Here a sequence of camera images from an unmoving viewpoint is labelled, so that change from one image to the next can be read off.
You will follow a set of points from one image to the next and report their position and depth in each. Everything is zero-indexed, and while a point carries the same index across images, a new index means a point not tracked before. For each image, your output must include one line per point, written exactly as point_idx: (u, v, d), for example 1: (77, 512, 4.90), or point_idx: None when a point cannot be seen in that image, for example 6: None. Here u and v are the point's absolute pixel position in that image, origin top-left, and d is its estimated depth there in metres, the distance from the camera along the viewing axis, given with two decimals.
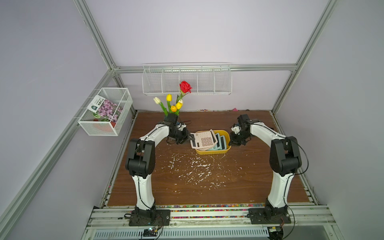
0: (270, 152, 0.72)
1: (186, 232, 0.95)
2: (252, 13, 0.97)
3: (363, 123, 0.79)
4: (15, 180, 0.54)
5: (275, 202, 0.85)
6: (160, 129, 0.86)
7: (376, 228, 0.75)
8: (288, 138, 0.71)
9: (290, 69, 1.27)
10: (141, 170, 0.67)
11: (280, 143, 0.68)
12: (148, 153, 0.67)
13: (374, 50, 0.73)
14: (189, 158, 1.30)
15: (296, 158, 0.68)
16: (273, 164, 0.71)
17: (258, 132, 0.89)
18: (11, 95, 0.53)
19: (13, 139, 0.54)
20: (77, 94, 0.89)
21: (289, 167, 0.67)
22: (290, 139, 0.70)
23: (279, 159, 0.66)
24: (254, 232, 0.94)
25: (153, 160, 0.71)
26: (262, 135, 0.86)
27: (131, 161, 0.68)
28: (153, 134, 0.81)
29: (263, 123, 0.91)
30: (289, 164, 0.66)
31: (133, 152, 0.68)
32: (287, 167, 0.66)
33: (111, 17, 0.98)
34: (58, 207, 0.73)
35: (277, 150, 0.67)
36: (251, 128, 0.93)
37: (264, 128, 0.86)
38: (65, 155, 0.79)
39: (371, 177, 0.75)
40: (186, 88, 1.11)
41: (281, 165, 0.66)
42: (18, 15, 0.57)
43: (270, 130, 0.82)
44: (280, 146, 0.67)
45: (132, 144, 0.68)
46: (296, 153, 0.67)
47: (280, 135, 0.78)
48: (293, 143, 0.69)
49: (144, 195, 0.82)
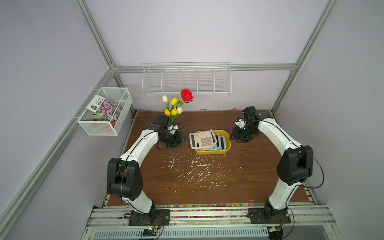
0: (282, 160, 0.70)
1: (186, 231, 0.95)
2: (252, 13, 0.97)
3: (363, 123, 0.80)
4: (16, 179, 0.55)
5: (277, 205, 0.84)
6: (146, 139, 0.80)
7: (376, 228, 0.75)
8: (303, 147, 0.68)
9: (290, 69, 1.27)
10: (125, 194, 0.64)
11: (295, 154, 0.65)
12: (131, 176, 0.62)
13: (374, 50, 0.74)
14: (189, 158, 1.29)
15: (308, 169, 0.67)
16: (283, 172, 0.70)
17: (269, 133, 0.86)
18: (11, 95, 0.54)
19: (13, 139, 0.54)
20: (77, 94, 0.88)
21: (299, 177, 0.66)
22: (305, 150, 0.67)
23: (291, 171, 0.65)
24: (254, 232, 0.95)
25: (139, 181, 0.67)
26: (272, 135, 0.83)
27: (114, 185, 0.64)
28: (136, 150, 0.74)
29: (276, 124, 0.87)
30: (299, 174, 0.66)
31: (113, 177, 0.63)
32: (297, 178, 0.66)
33: (111, 17, 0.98)
34: (58, 206, 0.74)
35: (290, 161, 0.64)
36: (260, 125, 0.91)
37: (278, 130, 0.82)
38: (65, 155, 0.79)
39: (371, 177, 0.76)
40: (186, 97, 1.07)
41: (291, 176, 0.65)
42: (18, 15, 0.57)
43: (285, 135, 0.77)
44: (295, 157, 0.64)
45: (112, 167, 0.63)
46: (308, 164, 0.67)
47: (295, 143, 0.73)
48: (308, 155, 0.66)
49: (140, 205, 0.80)
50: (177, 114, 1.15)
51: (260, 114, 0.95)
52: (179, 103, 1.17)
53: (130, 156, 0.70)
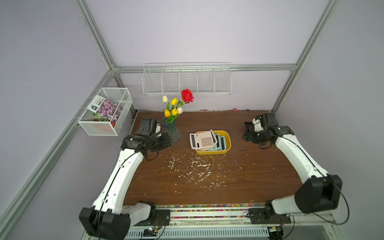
0: (303, 189, 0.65)
1: (186, 231, 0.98)
2: (252, 13, 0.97)
3: (363, 123, 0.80)
4: (16, 179, 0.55)
5: (279, 210, 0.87)
6: (124, 168, 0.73)
7: (376, 228, 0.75)
8: (329, 177, 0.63)
9: (290, 68, 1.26)
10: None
11: (319, 183, 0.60)
12: (109, 230, 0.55)
13: (374, 50, 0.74)
14: (189, 158, 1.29)
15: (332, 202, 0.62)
16: (302, 199, 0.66)
17: (288, 152, 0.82)
18: (11, 94, 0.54)
19: (13, 138, 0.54)
20: (77, 94, 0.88)
21: (321, 209, 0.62)
22: (332, 180, 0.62)
23: (313, 201, 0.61)
24: (254, 232, 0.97)
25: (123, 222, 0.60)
26: (293, 156, 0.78)
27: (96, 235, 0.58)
28: (113, 189, 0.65)
29: (299, 144, 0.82)
30: (322, 207, 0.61)
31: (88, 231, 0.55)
32: (319, 209, 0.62)
33: (111, 16, 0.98)
34: (58, 206, 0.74)
35: (313, 192, 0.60)
36: (278, 142, 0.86)
37: (299, 151, 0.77)
38: (65, 155, 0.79)
39: (371, 177, 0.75)
40: (186, 98, 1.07)
41: (313, 208, 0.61)
42: (18, 15, 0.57)
43: (308, 160, 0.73)
44: (319, 188, 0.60)
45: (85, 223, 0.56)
46: (333, 195, 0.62)
47: (319, 170, 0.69)
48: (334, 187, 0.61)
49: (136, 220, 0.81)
50: (177, 114, 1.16)
51: (281, 128, 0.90)
52: (179, 103, 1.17)
53: (105, 203, 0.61)
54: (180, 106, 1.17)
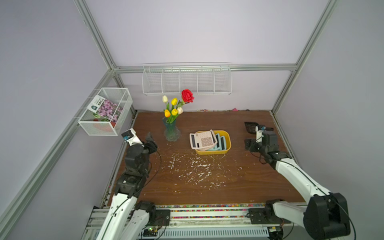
0: (309, 210, 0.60)
1: (186, 231, 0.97)
2: (252, 13, 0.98)
3: (363, 123, 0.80)
4: (16, 178, 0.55)
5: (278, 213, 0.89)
6: (117, 216, 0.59)
7: (376, 228, 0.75)
8: (332, 195, 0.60)
9: (290, 68, 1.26)
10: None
11: (323, 202, 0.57)
12: None
13: (374, 50, 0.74)
14: (189, 158, 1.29)
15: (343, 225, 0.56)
16: (311, 225, 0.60)
17: (288, 174, 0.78)
18: (11, 94, 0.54)
19: (13, 138, 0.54)
20: (77, 94, 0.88)
21: (333, 234, 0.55)
22: (335, 199, 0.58)
23: (321, 223, 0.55)
24: (255, 232, 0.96)
25: None
26: (294, 180, 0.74)
27: None
28: (104, 238, 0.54)
29: (296, 164, 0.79)
30: (333, 230, 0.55)
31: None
32: (330, 234, 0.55)
33: (111, 17, 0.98)
34: (58, 207, 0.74)
35: (318, 211, 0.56)
36: (278, 166, 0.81)
37: (298, 173, 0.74)
38: (65, 155, 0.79)
39: (372, 177, 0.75)
40: (186, 98, 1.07)
41: (323, 231, 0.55)
42: (18, 15, 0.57)
43: (308, 179, 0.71)
44: (323, 207, 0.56)
45: None
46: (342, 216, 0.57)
47: (321, 189, 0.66)
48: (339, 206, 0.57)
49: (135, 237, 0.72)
50: (177, 114, 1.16)
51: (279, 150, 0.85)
52: (179, 103, 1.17)
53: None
54: (180, 106, 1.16)
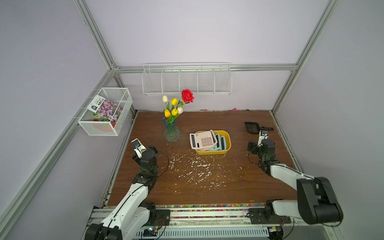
0: (299, 196, 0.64)
1: (186, 232, 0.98)
2: (252, 13, 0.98)
3: (363, 123, 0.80)
4: (15, 179, 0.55)
5: (278, 211, 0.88)
6: (135, 196, 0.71)
7: (376, 228, 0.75)
8: (318, 179, 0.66)
9: (290, 68, 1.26)
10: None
11: (308, 184, 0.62)
12: None
13: (374, 50, 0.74)
14: (189, 158, 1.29)
15: (334, 205, 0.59)
16: (304, 210, 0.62)
17: (279, 174, 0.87)
18: (11, 94, 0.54)
19: (13, 138, 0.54)
20: (77, 93, 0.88)
21: (326, 216, 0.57)
22: (320, 180, 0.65)
23: (310, 204, 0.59)
24: (254, 232, 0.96)
25: None
26: (285, 178, 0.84)
27: None
28: (122, 211, 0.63)
29: (285, 165, 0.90)
30: (324, 211, 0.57)
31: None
32: (322, 216, 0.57)
33: (111, 17, 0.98)
34: (58, 206, 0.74)
35: (305, 192, 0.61)
36: (271, 170, 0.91)
37: (288, 170, 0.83)
38: (65, 155, 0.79)
39: (372, 177, 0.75)
40: (187, 97, 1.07)
41: (314, 211, 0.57)
42: (18, 15, 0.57)
43: (294, 171, 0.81)
44: (309, 187, 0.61)
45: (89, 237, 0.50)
46: (330, 197, 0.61)
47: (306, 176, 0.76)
48: (325, 186, 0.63)
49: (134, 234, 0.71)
50: (177, 114, 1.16)
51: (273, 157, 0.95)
52: (179, 103, 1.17)
53: (113, 221, 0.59)
54: (180, 106, 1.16)
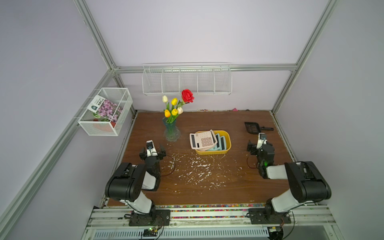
0: (290, 178, 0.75)
1: (186, 231, 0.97)
2: (252, 13, 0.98)
3: (363, 122, 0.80)
4: (15, 179, 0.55)
5: (279, 205, 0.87)
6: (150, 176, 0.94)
7: (376, 228, 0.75)
8: (306, 164, 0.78)
9: (290, 69, 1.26)
10: (123, 195, 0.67)
11: (295, 166, 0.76)
12: (138, 171, 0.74)
13: (374, 50, 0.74)
14: (189, 158, 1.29)
15: (320, 180, 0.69)
16: (295, 189, 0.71)
17: (274, 171, 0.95)
18: (11, 94, 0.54)
19: (12, 139, 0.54)
20: (77, 94, 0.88)
21: (315, 189, 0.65)
22: (306, 164, 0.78)
23: (298, 179, 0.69)
24: (255, 232, 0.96)
25: (139, 184, 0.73)
26: (279, 175, 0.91)
27: (114, 182, 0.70)
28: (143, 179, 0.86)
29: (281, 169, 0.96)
30: (312, 184, 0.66)
31: (120, 173, 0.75)
32: (311, 188, 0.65)
33: (111, 16, 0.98)
34: (59, 206, 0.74)
35: (293, 171, 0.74)
36: (268, 172, 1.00)
37: (282, 166, 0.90)
38: (66, 155, 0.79)
39: (371, 177, 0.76)
40: (187, 98, 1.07)
41: (302, 184, 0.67)
42: (18, 16, 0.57)
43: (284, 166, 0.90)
44: (296, 168, 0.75)
45: (123, 165, 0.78)
46: (316, 175, 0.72)
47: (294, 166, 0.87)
48: (311, 168, 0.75)
49: (139, 205, 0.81)
50: (177, 114, 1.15)
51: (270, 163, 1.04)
52: (179, 103, 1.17)
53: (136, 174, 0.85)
54: (180, 106, 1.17)
